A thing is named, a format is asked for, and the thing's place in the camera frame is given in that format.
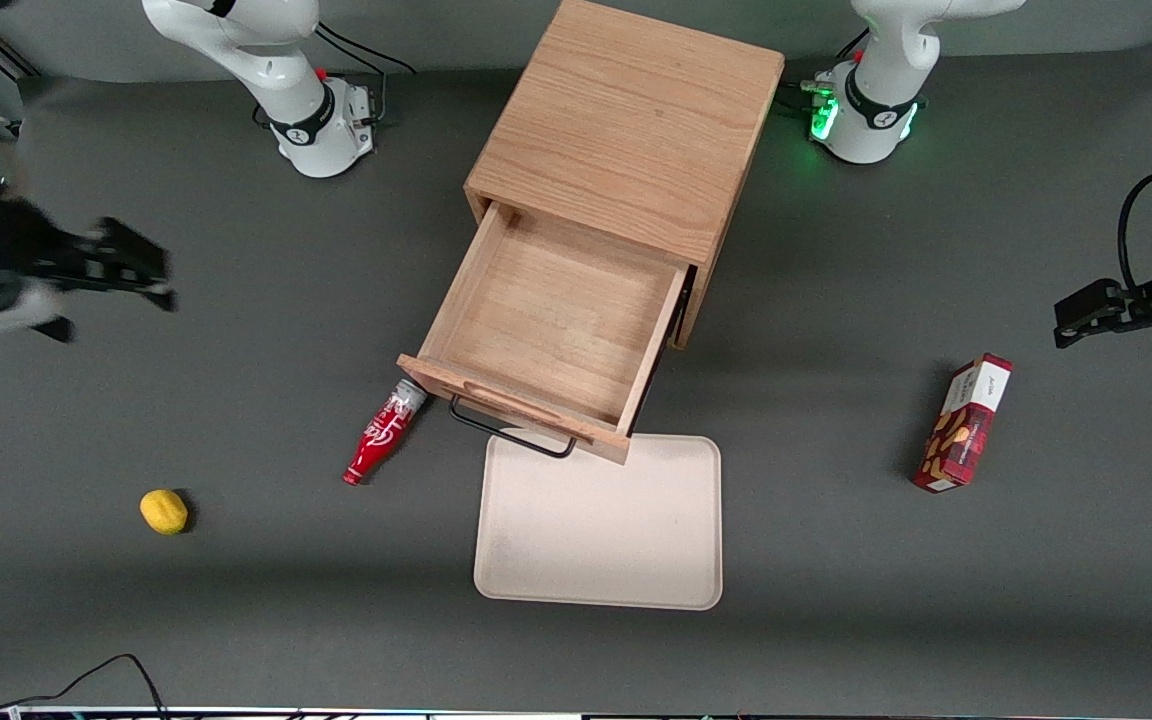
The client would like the wooden drawer with black handle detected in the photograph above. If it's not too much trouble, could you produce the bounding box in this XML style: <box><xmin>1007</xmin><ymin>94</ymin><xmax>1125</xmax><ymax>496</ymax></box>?
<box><xmin>396</xmin><ymin>200</ymin><xmax>689</xmax><ymax>466</ymax></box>

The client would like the wooden drawer cabinet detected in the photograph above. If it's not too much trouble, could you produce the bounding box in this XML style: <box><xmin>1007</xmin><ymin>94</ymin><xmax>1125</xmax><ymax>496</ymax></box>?
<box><xmin>464</xmin><ymin>0</ymin><xmax>787</xmax><ymax>351</ymax></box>

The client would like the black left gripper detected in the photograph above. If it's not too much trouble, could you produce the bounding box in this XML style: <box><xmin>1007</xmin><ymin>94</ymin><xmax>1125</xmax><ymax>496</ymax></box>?
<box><xmin>1054</xmin><ymin>280</ymin><xmax>1152</xmax><ymax>349</ymax></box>

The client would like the red plaid cookie box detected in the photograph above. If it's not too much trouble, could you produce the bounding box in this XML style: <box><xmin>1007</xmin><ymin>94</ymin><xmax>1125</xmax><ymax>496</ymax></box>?
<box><xmin>912</xmin><ymin>353</ymin><xmax>1014</xmax><ymax>494</ymax></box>

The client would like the yellow lemon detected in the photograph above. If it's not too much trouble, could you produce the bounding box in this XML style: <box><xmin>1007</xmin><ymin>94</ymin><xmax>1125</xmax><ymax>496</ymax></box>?
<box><xmin>139</xmin><ymin>489</ymin><xmax>189</xmax><ymax>536</ymax></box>

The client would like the black right base cable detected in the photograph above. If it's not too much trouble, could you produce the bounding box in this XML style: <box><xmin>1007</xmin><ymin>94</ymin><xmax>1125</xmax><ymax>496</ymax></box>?
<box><xmin>314</xmin><ymin>22</ymin><xmax>417</xmax><ymax>126</ymax></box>

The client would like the black table edge cable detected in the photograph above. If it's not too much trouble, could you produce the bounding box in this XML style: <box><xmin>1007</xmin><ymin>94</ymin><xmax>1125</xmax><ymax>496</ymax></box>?
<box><xmin>0</xmin><ymin>630</ymin><xmax>172</xmax><ymax>720</ymax></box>

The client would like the red cola bottle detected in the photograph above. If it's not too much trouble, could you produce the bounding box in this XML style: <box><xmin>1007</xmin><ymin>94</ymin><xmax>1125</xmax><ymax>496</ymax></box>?
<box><xmin>341</xmin><ymin>380</ymin><xmax>429</xmax><ymax>488</ymax></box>

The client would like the beige plastic tray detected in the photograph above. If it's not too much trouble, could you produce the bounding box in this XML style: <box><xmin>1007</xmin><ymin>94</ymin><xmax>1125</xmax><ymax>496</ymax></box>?
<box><xmin>473</xmin><ymin>432</ymin><xmax>724</xmax><ymax>612</ymax></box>

